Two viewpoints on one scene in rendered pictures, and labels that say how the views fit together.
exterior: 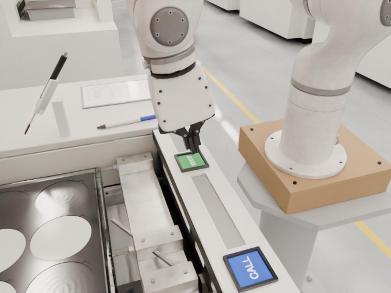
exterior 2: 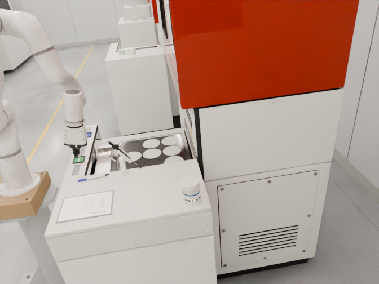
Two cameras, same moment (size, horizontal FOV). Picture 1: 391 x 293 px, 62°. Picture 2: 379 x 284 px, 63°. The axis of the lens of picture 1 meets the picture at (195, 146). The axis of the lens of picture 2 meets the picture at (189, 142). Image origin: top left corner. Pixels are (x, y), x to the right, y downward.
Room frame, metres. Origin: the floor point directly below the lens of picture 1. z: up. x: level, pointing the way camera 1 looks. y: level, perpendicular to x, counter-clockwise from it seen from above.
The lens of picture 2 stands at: (1.69, 0.84, 1.77)
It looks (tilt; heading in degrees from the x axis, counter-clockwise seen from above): 30 degrees down; 192
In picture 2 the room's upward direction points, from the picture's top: 6 degrees counter-clockwise
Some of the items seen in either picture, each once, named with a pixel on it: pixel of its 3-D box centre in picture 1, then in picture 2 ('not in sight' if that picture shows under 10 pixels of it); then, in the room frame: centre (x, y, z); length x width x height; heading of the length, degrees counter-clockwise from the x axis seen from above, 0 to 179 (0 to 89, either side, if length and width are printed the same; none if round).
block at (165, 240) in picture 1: (158, 242); (104, 155); (0.38, 0.06, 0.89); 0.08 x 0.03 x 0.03; 108
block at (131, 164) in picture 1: (135, 163); not in sight; (0.61, 0.14, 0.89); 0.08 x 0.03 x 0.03; 108
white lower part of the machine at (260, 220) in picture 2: not in sight; (242, 186); (0.00, 0.81, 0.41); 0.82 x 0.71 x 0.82; 18
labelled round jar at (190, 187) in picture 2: not in sight; (190, 190); (0.79, 0.63, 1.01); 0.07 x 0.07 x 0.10
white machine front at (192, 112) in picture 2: not in sight; (186, 112); (0.10, 0.49, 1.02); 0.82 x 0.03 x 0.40; 18
